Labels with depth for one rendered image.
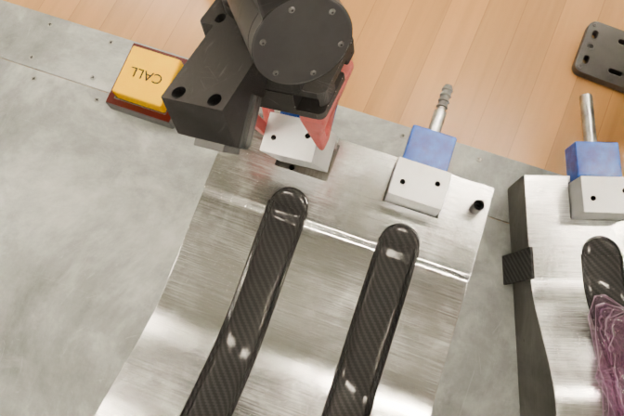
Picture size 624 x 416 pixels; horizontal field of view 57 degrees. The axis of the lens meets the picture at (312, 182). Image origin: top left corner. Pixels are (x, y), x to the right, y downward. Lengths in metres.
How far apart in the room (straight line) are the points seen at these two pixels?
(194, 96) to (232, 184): 0.21
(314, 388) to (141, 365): 0.15
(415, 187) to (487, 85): 0.22
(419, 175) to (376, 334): 0.15
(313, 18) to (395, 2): 0.43
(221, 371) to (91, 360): 0.18
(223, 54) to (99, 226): 0.35
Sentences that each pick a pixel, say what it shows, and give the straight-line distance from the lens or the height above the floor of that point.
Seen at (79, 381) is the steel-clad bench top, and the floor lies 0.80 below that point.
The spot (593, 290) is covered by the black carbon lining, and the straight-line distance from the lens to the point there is 0.61.
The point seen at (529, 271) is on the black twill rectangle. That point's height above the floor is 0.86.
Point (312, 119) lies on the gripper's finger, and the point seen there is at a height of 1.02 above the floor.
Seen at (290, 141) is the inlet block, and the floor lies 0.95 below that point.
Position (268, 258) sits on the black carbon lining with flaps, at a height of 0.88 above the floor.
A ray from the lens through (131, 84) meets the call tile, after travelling 0.67.
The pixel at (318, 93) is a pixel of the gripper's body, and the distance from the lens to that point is 0.40.
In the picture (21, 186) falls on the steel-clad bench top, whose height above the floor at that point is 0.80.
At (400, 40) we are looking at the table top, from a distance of 0.71.
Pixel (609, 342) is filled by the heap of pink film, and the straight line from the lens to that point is 0.58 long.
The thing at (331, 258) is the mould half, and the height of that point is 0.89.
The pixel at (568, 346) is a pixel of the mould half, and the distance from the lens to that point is 0.57.
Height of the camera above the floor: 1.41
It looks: 74 degrees down
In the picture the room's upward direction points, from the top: 6 degrees counter-clockwise
